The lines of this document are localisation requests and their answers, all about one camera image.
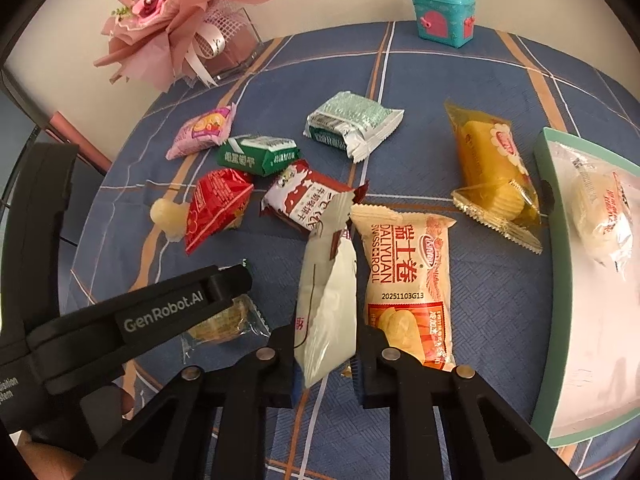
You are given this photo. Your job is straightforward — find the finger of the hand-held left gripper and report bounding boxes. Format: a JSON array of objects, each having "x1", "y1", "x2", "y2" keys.
[{"x1": 207, "y1": 264, "x2": 253, "y2": 311}]

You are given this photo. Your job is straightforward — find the dark green biscuit packet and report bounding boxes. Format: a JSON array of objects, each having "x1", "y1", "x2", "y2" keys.
[{"x1": 216, "y1": 134, "x2": 303, "y2": 178}]

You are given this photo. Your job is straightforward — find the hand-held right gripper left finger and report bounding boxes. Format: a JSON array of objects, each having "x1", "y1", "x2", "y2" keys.
[{"x1": 82, "y1": 322, "x2": 308, "y2": 480}]

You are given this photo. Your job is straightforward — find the clear bun packet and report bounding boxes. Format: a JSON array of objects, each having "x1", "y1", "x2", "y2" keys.
[{"x1": 565, "y1": 152, "x2": 640, "y2": 281}]

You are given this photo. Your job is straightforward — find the person's left hand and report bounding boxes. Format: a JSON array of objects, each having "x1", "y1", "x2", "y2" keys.
[{"x1": 15, "y1": 432, "x2": 101, "y2": 480}]

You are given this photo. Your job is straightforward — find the red white biscuit packet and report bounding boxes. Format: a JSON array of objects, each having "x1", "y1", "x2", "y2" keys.
[{"x1": 259, "y1": 159, "x2": 370, "y2": 233}]

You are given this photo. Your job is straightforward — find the clear glass vase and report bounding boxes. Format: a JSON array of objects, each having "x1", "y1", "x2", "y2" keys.
[{"x1": 187, "y1": 2, "x2": 266, "y2": 86}]

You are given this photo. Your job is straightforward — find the light green snack packet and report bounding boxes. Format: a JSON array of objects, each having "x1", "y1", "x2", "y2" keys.
[{"x1": 303, "y1": 91, "x2": 405, "y2": 165}]

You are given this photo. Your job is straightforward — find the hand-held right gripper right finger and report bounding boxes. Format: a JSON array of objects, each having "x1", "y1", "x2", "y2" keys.
[{"x1": 350, "y1": 322, "x2": 583, "y2": 480}]

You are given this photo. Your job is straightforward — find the red snack packet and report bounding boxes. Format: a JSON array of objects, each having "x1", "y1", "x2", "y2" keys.
[{"x1": 184, "y1": 168, "x2": 255, "y2": 257}]

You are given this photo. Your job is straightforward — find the pink flower bouquet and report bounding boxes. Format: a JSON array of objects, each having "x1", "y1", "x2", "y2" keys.
[{"x1": 94, "y1": 0, "x2": 283, "y2": 93}]

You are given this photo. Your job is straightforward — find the beige cake roll packet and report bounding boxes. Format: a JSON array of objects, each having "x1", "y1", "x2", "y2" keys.
[{"x1": 350, "y1": 204, "x2": 458, "y2": 372}]

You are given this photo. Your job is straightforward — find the teal toy box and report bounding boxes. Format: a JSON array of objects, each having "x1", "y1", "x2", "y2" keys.
[{"x1": 411, "y1": 0, "x2": 478, "y2": 50}]

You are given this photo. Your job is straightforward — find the pink cake roll packet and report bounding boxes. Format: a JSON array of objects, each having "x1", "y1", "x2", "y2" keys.
[{"x1": 165, "y1": 102, "x2": 238, "y2": 161}]

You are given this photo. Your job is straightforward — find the clear green-edged cake packet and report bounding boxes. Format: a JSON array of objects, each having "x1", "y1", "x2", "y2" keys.
[{"x1": 180, "y1": 294, "x2": 273, "y2": 356}]

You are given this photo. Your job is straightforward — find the white snack packet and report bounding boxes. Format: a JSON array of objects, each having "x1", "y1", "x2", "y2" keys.
[{"x1": 294, "y1": 190, "x2": 361, "y2": 391}]

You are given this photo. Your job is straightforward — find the yellow cake packet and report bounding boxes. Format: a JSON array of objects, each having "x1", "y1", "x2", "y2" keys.
[{"x1": 444, "y1": 99, "x2": 545, "y2": 257}]

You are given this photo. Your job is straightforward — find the mint green cardboard tray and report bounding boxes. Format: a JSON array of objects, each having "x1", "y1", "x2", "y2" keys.
[{"x1": 532, "y1": 127, "x2": 640, "y2": 448}]

